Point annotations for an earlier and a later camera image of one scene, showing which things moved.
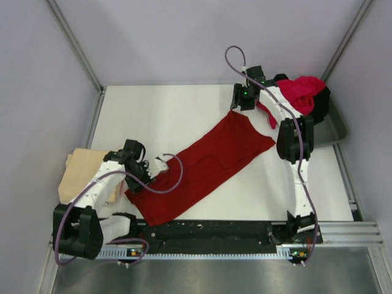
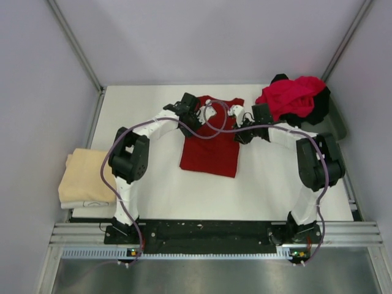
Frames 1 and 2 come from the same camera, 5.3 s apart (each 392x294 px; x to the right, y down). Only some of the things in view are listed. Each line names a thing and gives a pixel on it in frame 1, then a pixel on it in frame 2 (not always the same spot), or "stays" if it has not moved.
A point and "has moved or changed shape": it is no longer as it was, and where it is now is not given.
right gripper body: (248, 101) -> (247, 135)
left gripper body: (141, 173) -> (193, 122)
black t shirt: (321, 104) stays
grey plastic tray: (332, 129) stays
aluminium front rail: (352, 233) stays
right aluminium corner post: (345, 39) stays
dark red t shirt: (225, 143) has moved or changed shape
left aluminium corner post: (81, 54) stays
